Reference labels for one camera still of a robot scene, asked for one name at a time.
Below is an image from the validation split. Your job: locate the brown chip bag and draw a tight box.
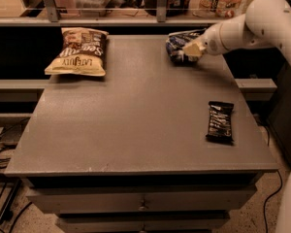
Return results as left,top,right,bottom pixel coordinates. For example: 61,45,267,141
45,27,109,77

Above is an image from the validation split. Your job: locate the upper grey drawer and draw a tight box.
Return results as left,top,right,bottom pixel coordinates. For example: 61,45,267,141
27,185,256,214

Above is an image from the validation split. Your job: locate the black cables left floor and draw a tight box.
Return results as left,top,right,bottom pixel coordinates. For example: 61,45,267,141
0,118,32,233

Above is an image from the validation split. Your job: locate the blue chip bag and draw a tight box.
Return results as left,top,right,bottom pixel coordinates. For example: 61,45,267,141
165,29,205,64

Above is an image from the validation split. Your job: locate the grey drawer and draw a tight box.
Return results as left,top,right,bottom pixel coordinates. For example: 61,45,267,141
56,213,230,233
27,185,256,214

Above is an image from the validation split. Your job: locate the clear plastic container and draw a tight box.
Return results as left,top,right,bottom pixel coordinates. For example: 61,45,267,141
74,0,111,17

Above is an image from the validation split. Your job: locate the metal shelf rail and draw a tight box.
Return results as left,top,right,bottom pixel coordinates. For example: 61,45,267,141
0,0,291,28

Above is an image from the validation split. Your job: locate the lower grey drawer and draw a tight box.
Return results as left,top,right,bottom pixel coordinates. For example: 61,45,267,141
56,213,230,233

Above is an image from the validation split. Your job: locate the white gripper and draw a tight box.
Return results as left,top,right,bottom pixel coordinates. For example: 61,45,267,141
182,24,225,57

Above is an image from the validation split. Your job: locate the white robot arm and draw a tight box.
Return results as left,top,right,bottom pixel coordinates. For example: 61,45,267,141
183,0,291,233

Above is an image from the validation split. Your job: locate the black snack bar wrapper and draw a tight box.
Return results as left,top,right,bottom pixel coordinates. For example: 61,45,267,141
206,101,234,144

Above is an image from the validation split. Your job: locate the black cable right floor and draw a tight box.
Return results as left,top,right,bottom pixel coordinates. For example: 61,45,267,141
262,170,284,233

